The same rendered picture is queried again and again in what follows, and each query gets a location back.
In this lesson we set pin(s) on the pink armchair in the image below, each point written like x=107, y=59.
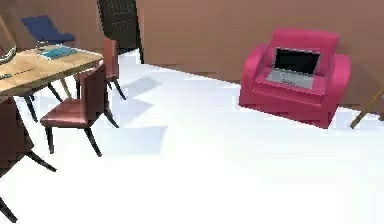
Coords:
x=293, y=98

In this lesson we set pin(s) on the grey laptop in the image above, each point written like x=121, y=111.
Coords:
x=295, y=66

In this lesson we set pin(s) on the wooden furniture leg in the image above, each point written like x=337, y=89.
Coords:
x=366, y=108

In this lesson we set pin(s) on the blue lounge chair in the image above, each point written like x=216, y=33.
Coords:
x=45, y=30

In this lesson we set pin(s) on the brown dining chair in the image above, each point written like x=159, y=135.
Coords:
x=83, y=106
x=11, y=133
x=111, y=61

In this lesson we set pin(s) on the teal book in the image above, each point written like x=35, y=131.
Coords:
x=57, y=52

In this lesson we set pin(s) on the clear glass vase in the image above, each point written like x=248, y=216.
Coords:
x=6, y=45

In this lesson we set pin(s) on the dark room door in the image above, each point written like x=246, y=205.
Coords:
x=120, y=25

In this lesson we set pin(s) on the wooden dining table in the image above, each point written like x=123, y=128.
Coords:
x=40, y=68

